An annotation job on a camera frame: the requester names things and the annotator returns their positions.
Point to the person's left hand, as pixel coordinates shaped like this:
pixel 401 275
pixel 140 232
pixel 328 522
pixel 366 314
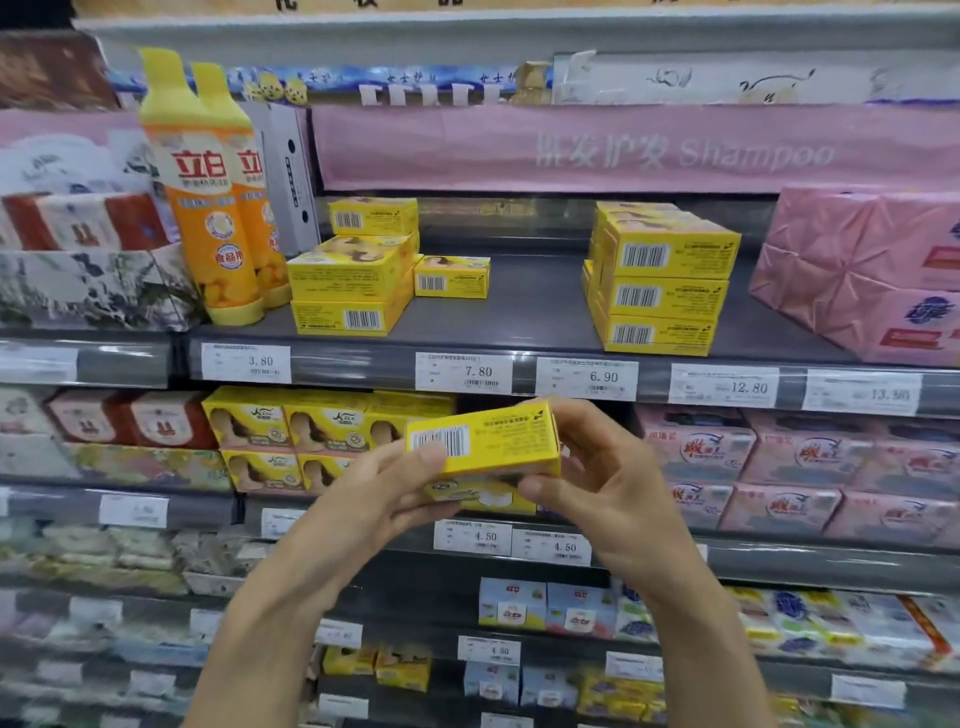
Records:
pixel 360 510

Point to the person's right hand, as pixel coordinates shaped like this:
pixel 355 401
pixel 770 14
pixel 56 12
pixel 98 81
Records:
pixel 630 502

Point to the person's left thumb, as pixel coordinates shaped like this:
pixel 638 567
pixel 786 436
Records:
pixel 416 459

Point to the person's right thumb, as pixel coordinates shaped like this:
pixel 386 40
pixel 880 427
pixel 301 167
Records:
pixel 551 491

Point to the yellow soap carton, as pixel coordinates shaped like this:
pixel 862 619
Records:
pixel 452 277
pixel 495 442
pixel 345 274
pixel 373 216
pixel 352 317

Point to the person's left forearm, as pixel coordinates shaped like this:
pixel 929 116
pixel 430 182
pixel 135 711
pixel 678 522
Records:
pixel 270 645

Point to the person's right forearm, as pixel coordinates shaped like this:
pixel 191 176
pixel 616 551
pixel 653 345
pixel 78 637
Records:
pixel 705 652

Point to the white price tag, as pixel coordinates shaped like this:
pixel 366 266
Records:
pixel 463 373
pixel 634 666
pixel 868 691
pixel 277 523
pixel 489 650
pixel 133 511
pixel 246 363
pixel 472 537
pixel 862 391
pixel 551 547
pixel 339 634
pixel 586 379
pixel 723 385

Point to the yellow white soap box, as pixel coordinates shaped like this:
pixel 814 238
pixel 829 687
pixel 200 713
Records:
pixel 487 496

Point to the blue white soap box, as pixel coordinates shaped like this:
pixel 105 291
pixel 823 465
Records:
pixel 581 611
pixel 491 682
pixel 512 604
pixel 636 615
pixel 547 688

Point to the row of yellow printed boxes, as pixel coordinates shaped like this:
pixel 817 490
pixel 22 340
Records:
pixel 300 431

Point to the grey metal shelf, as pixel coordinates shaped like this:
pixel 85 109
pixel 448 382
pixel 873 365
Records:
pixel 532 307

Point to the small yellow box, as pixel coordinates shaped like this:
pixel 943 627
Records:
pixel 403 667
pixel 349 660

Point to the pile of yellow packets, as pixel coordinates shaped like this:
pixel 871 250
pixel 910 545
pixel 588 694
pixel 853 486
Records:
pixel 619 697

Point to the stack of yellow boxes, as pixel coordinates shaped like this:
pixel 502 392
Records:
pixel 660 292

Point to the stack of pink pad packets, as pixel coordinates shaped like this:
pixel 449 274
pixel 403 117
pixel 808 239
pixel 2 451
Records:
pixel 810 472

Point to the row of green floral packs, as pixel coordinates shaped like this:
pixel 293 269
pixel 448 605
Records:
pixel 150 466

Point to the row of red white packs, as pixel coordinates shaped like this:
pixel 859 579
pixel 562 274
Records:
pixel 135 420
pixel 82 221

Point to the yellow detergent bottle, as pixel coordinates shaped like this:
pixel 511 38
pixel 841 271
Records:
pixel 202 217
pixel 259 202

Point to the white cardboard carton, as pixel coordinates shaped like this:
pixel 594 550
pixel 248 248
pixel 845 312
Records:
pixel 289 172

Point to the row of pale green packs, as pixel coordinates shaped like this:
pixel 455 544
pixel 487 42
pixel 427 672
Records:
pixel 112 551

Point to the row of colourful soap packets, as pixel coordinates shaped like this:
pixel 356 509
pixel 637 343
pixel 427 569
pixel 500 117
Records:
pixel 840 626

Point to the pink wrapped pack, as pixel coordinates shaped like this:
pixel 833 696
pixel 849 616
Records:
pixel 870 229
pixel 847 315

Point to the pink banner sign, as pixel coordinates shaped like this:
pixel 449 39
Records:
pixel 600 150

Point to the row of floral tissue packs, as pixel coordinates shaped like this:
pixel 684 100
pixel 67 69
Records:
pixel 90 289

